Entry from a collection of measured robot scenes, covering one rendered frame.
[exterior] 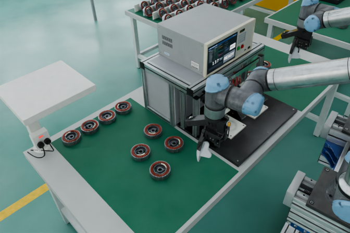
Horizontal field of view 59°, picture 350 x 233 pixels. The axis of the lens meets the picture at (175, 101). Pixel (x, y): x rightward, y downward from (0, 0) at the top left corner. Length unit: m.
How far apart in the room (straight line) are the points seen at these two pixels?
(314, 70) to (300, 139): 2.10
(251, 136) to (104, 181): 0.87
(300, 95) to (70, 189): 1.60
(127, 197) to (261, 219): 1.17
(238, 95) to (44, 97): 0.95
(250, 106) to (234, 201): 1.60
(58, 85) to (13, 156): 1.64
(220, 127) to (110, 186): 0.79
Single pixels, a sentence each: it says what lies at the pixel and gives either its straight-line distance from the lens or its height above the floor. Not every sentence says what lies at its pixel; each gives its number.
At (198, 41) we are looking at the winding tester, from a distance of 1.65.
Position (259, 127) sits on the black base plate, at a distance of 1.96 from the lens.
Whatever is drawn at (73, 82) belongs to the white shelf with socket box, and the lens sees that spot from 1.63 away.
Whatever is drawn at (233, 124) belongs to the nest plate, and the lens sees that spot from 1.93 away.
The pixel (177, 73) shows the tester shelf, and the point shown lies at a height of 1.11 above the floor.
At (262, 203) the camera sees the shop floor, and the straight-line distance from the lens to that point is 2.55.
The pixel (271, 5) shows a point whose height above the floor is 0.07.
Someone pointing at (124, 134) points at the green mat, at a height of 0.75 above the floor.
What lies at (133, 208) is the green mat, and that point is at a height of 0.75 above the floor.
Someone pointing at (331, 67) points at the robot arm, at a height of 1.58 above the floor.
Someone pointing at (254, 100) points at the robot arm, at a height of 1.48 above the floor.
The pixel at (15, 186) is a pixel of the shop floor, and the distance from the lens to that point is 2.93.
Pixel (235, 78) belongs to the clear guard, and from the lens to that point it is 1.82.
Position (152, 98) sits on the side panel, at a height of 0.86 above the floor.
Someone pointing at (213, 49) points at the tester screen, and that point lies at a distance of 1.67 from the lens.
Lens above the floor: 2.08
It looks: 39 degrees down
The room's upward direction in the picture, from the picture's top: 2 degrees counter-clockwise
